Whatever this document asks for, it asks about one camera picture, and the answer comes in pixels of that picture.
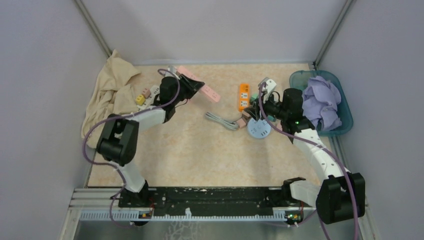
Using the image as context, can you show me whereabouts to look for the beige cloth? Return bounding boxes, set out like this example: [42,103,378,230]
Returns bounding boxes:
[81,49,141,138]

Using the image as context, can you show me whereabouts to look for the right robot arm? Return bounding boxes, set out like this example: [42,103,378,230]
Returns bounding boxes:
[252,87,366,225]

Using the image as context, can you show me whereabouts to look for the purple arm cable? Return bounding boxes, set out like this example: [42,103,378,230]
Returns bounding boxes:
[82,68,182,229]
[258,82,361,240]

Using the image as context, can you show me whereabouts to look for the lavender cloth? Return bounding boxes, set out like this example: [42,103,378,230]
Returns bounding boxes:
[302,76,342,131]

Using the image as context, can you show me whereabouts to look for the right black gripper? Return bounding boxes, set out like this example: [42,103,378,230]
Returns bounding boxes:
[244,91,289,121]

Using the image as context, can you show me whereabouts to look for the pink power strip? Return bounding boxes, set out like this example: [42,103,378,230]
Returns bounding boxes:
[176,65,221,103]

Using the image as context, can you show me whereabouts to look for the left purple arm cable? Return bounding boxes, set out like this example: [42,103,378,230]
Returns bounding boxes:
[82,68,182,229]

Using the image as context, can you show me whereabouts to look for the yellow USB charger plug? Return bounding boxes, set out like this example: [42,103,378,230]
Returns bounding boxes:
[135,94,146,106]

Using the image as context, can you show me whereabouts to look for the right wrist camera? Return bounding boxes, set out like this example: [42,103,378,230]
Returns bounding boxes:
[258,77,277,102]

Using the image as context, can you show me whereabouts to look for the teal USB charger plug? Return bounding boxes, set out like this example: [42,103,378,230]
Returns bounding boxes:
[267,115,276,122]

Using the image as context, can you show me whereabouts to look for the green USB charger plug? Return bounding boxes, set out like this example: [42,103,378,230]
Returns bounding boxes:
[249,93,259,102]

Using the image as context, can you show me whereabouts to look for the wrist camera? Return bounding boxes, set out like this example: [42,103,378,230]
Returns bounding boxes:
[258,77,277,102]
[164,65,180,80]

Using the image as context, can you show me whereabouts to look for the round light blue power socket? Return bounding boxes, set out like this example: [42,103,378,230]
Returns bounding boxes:
[246,118,272,139]

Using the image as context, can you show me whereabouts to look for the orange power strip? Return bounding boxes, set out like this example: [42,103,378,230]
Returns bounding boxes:
[237,83,250,112]

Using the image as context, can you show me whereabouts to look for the white power strip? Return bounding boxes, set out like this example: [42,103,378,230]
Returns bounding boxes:
[137,85,160,110]

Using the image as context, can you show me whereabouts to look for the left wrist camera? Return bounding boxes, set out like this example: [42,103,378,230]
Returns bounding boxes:
[164,65,180,80]

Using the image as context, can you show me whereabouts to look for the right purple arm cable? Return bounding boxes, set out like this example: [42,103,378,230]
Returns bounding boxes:
[258,82,361,240]

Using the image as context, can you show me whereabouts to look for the teal plastic basket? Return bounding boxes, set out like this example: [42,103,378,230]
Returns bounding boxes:
[289,70,354,137]

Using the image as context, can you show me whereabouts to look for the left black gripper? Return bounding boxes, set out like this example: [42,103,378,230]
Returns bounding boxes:
[171,73,204,105]

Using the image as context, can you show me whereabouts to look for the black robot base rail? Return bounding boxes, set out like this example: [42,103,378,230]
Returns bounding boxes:
[118,186,316,219]

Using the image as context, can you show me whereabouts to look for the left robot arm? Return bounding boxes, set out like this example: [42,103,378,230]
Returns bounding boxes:
[96,74,205,207]

